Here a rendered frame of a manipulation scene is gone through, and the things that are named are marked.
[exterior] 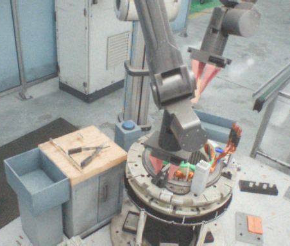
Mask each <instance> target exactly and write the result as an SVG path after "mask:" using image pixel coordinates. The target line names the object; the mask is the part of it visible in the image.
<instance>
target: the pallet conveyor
mask: <svg viewBox="0 0 290 246"><path fill-rule="evenodd" d="M288 66H290V62H289V63H288V64H287V65H285V67H284V68H282V69H281V70H280V71H278V72H277V73H276V74H275V75H274V76H273V77H271V78H270V79H269V80H268V81H267V82H265V83H264V84H263V85H262V86H261V87H260V88H259V89H257V90H256V91H255V92H254V93H253V94H252V97H255V96H256V95H257V94H258V93H259V92H260V91H262V89H263V88H265V87H266V86H267V85H268V84H270V83H271V82H272V81H273V80H274V79H275V78H276V77H278V75H280V74H281V73H282V72H283V71H285V69H287V68H288ZM289 83H290V69H289V70H288V71H287V72H286V73H285V74H284V75H282V77H281V78H279V79H278V80H277V81H276V82H275V83H274V84H273V85H271V86H270V87H269V88H268V89H267V90H266V91H265V92H264V93H263V94H262V95H260V96H259V97H258V98H257V99H256V100H255V105H254V107H253V109H252V110H253V111H254V110H257V111H258V113H259V112H261V111H262V110H263V109H264V108H265V106H267V105H268V106H267V108H266V110H265V114H264V116H263V118H262V121H261V125H260V128H259V130H258V133H257V136H256V138H255V142H254V144H253V147H252V151H251V153H250V155H249V157H250V158H253V159H255V157H256V155H257V154H258V155H259V156H262V157H264V158H267V159H269V160H271V161H274V162H275V163H278V164H279V165H282V166H284V167H285V168H288V169H290V164H288V163H287V162H284V161H282V160H280V159H278V158H275V157H274V156H271V155H269V154H267V153H265V152H262V149H261V147H260V145H261V143H262V139H263V137H264V134H265V130H266V128H267V126H268V122H269V120H270V118H271V114H272V112H273V109H274V107H275V103H276V101H277V99H278V96H279V95H280V96H282V97H286V98H288V99H290V94H289V93H287V92H284V91H282V90H283V89H284V88H285V87H286V86H287V85H288V84H289ZM289 114H290V113H289Z"/></svg>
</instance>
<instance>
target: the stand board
mask: <svg viewBox="0 0 290 246"><path fill-rule="evenodd" d="M78 133H79V134H81V136H83V143H82V142H81V140H79V139H78ZM54 141H55V142H56V143H57V144H58V145H59V146H60V147H61V148H62V149H63V150H64V151H65V152H66V153H67V154H68V149H74V148H78V147H81V148H84V147H95V146H99V145H102V144H103V143H105V142H106V144H105V145H104V147H106V146H108V145H110V147H108V148H106V149H102V150H100V152H101V157H100V158H99V157H98V156H97V155H96V156H95V157H94V158H93V159H92V161H90V163H88V164H86V165H85V166H84V167H82V168H83V173H81V172H80V171H79V170H78V169H77V168H76V167H75V166H74V165H73V164H72V163H71V162H70V161H69V160H68V159H67V158H66V157H65V156H64V155H63V154H62V153H61V152H60V151H59V150H58V149H57V148H56V147H55V146H53V144H52V143H50V142H49V141H48V142H46V143H42V144H40V145H38V147H40V148H41V149H42V150H43V151H44V152H45V153H46V154H47V155H48V156H49V157H50V158H51V159H52V160H53V161H54V162H55V163H56V164H57V165H58V167H60V168H61V169H62V170H63V172H64V173H65V174H66V175H67V176H68V177H69V184H70V185H71V186H74V185H76V184H77V183H80V182H82V181H83V180H86V179H88V178H90V177H92V176H95V175H96V174H98V173H101V172H102V171H104V170H107V169H109V168H111V167H114V166H115V165H117V164H120V163H122V162H123V161H126V160H127V155H128V153H127V152H125V151H124V150H123V149H122V148H120V146H118V145H117V144H116V143H114V142H113V141H112V140H111V139H109V138H108V137H107V136H105V134H103V133H102V132H101V131H99V129H97V128H96V127H95V126H93V125H92V126H90V127H85V128H84V129H81V130H79V131H75V132H73V133H71V134H68V135H65V136H61V137H59V138H56V139H54ZM93 152H94V150H90V151H82V152H79V153H76V154H72V155H70V157H71V158H72V159H73V160H74V161H76V162H77V163H78V164H79V165H80V162H81V161H83V160H84V159H85V158H88V157H89V156H91V155H92V154H93Z"/></svg>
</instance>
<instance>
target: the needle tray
mask: <svg viewBox="0 0 290 246"><path fill-rule="evenodd" d="M193 111H194V112H195V113H196V115H197V116H198V118H199V120H200V122H201V125H202V126H203V127H204V128H205V130H206V131H207V133H208V140H211V141H212V140H214V141H216V142H219V143H224V144H227V143H228V140H229V135H230V130H231V127H233V122H234V123H235V124H237V123H238V121H236V120H232V119H227V118H224V117H220V116H218V115H213V114H210V113H205V112H202V111H199V110H193ZM236 126H237V125H236Z"/></svg>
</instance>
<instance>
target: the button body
mask: <svg viewBox="0 0 290 246"><path fill-rule="evenodd" d="M126 122H133V121H132V120H128V121H126ZM133 123H134V124H135V129H133V130H131V131H127V130H125V129H123V128H122V127H121V124H123V122H120V123H117V124H115V133H114V143H116V144H117V145H118V146H120V148H122V149H123V150H124V151H125V152H127V153H128V152H129V149H130V147H131V146H132V144H133V143H135V142H136V143H138V139H139V138H140V137H141V128H140V127H139V126H138V125H137V124H136V123H135V122H133Z"/></svg>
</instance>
